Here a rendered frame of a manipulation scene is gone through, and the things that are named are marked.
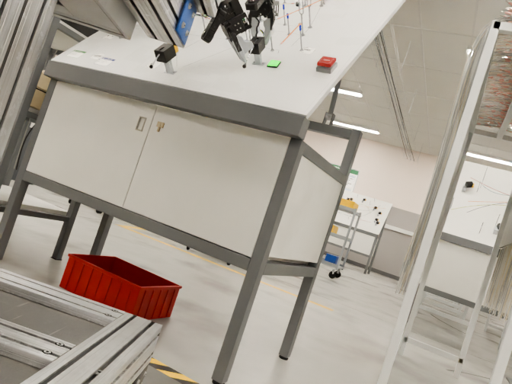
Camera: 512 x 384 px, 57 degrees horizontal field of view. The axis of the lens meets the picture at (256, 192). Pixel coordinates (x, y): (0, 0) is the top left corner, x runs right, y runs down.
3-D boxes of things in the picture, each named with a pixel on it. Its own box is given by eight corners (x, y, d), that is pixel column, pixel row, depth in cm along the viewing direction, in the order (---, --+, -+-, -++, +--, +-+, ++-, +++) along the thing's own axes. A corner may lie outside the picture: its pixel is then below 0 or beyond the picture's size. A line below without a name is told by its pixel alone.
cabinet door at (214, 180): (249, 257, 147) (289, 137, 148) (120, 207, 171) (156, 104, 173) (253, 257, 149) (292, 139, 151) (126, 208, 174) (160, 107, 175)
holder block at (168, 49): (149, 83, 172) (142, 58, 165) (171, 67, 179) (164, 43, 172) (159, 85, 170) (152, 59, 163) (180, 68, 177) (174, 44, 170)
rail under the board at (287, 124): (298, 136, 143) (305, 116, 144) (43, 74, 196) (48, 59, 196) (304, 141, 148) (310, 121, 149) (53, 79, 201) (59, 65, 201)
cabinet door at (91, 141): (121, 207, 172) (156, 104, 173) (25, 170, 196) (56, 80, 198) (125, 208, 174) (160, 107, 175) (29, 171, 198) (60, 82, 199)
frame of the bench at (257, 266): (219, 388, 144) (302, 139, 147) (-14, 259, 197) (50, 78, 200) (289, 360, 198) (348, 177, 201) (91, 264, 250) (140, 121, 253)
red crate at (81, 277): (129, 323, 176) (141, 287, 176) (56, 286, 192) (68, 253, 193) (171, 317, 202) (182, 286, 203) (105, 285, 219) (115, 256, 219)
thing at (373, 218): (365, 274, 993) (389, 199, 999) (313, 255, 1038) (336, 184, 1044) (369, 273, 1060) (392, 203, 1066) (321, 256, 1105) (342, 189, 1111)
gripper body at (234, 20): (253, 29, 154) (236, -7, 148) (230, 42, 153) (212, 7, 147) (246, 26, 160) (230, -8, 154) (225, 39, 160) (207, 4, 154)
